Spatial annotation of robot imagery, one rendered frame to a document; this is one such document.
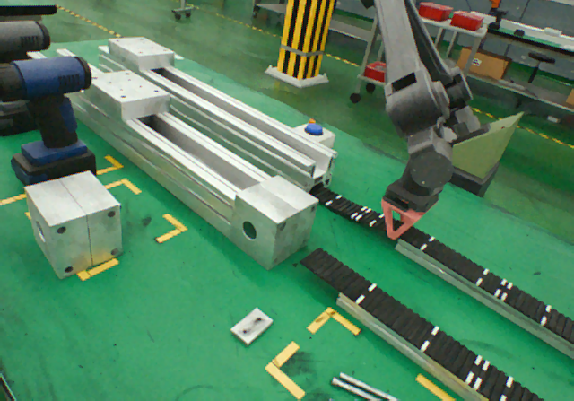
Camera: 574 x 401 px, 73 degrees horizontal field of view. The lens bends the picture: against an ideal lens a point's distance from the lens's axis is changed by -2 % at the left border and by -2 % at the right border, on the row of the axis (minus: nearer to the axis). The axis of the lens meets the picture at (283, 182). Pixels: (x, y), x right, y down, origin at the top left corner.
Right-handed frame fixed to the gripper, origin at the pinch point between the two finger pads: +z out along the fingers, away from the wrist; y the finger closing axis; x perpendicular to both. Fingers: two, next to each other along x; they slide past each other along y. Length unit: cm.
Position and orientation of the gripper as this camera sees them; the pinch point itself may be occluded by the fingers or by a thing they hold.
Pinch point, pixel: (398, 228)
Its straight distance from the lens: 74.6
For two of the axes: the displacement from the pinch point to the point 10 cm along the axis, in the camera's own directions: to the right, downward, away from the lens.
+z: -1.7, 8.4, 5.2
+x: 7.4, 4.6, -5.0
